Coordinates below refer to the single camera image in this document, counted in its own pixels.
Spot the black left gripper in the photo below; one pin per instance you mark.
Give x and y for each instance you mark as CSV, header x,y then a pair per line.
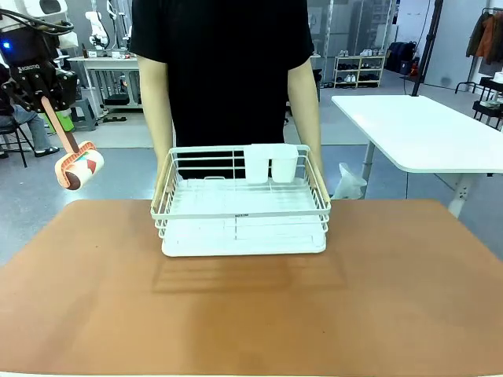
x,y
29,66

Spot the person's right forearm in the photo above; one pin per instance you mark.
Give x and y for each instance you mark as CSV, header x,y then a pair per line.
x,y
155,110

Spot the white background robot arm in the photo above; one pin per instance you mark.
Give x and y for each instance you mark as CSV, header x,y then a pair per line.
x,y
96,29

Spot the person's left forearm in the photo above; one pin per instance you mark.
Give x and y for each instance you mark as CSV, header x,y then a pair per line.
x,y
306,110

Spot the person's right hand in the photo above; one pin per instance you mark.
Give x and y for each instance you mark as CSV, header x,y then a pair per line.
x,y
162,182

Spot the person's left hand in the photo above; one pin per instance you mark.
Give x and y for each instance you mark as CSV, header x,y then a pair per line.
x,y
317,167

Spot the seated person in jeans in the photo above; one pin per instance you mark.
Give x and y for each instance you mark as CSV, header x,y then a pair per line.
x,y
33,127

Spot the green plastic stool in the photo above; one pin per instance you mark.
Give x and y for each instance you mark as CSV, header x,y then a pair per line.
x,y
63,122

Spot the grey plastic stool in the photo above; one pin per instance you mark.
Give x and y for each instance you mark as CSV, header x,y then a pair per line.
x,y
83,116

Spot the black chair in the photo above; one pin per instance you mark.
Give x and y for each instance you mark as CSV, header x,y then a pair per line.
x,y
15,139

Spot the white metal workbench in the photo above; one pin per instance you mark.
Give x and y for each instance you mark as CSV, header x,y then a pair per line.
x,y
110,63

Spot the person's black t-shirt torso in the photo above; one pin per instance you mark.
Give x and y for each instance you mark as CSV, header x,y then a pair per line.
x,y
224,70

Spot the white cutlery holder cups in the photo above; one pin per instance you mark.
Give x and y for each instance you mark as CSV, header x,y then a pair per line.
x,y
271,165

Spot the light wooden shoe rack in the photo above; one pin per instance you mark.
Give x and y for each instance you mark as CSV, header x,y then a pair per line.
x,y
359,70

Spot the clear plastic bag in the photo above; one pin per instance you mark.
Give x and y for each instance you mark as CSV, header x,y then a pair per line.
x,y
347,184

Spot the dark backpacks pile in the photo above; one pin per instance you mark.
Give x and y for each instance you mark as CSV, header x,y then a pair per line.
x,y
401,55

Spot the red fire extinguisher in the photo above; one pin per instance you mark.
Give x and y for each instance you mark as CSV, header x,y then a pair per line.
x,y
413,70

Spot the white desk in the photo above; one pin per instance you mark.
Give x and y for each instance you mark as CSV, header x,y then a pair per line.
x,y
424,133

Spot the black slanted stand pole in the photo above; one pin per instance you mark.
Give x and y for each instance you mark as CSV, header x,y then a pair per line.
x,y
428,47

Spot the olive hanging jacket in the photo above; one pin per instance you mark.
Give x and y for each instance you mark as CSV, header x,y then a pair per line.
x,y
477,35

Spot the black utility cart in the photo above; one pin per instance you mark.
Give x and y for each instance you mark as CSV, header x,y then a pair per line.
x,y
487,104

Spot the rust hanging jacket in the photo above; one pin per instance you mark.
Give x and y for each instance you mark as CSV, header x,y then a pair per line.
x,y
494,37

